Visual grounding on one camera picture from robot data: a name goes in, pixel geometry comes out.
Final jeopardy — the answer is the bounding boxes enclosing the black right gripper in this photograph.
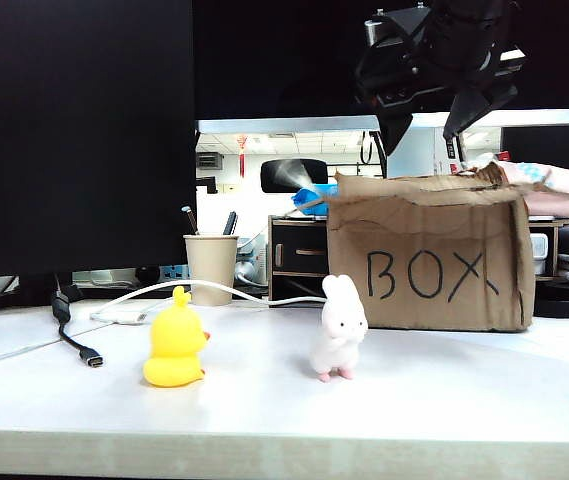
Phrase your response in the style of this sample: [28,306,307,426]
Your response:
[355,45,521,157]

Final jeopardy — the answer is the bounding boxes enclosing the brown cardboard box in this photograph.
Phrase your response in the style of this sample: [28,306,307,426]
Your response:
[325,166,536,333]

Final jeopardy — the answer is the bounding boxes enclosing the small white box device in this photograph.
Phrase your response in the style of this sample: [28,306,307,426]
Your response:
[530,232,551,276]

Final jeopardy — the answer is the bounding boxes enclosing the white rabbit doll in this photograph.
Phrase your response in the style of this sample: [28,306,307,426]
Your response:
[309,273,370,384]

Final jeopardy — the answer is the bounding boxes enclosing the yellow duck doll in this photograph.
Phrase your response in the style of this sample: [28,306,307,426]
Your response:
[142,285,212,389]

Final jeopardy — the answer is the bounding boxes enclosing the dark background monitor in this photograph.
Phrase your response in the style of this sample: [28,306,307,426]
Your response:
[500,124,569,169]

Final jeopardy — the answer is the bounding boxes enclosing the pink tissue pack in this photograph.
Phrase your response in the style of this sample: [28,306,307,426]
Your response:
[483,159,569,219]

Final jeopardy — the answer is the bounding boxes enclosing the blue tissue pack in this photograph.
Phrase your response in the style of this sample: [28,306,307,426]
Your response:
[290,182,341,219]

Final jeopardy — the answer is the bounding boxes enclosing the black wooden desk organizer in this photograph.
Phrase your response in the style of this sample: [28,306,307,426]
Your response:
[267,214,334,302]

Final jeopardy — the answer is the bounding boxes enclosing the red hanging knot ornament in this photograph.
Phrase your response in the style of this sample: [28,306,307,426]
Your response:
[236,134,249,178]

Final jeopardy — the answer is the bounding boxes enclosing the flat black round object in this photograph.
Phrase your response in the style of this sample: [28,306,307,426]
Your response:
[533,293,569,320]

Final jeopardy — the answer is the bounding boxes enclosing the short black pen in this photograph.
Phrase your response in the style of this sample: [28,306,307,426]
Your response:
[180,205,200,236]

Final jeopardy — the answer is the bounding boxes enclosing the beige paper cup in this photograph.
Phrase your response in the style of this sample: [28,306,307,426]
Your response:
[183,234,241,308]

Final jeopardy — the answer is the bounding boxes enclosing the white power strip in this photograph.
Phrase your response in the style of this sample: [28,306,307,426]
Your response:
[159,264,191,282]

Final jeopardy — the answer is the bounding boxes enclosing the large black computer monitor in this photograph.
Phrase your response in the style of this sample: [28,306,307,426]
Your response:
[0,0,199,280]

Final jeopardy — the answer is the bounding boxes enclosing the black monitor stand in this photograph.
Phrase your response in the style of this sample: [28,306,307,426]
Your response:
[0,271,76,319]

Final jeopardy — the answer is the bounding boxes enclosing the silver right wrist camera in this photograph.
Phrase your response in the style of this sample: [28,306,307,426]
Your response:
[362,8,528,74]

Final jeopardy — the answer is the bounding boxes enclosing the white cable with plug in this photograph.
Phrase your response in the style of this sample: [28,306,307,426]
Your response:
[88,279,328,325]

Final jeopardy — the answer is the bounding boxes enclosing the black USB-C cable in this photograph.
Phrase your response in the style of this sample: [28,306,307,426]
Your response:
[52,272,106,371]

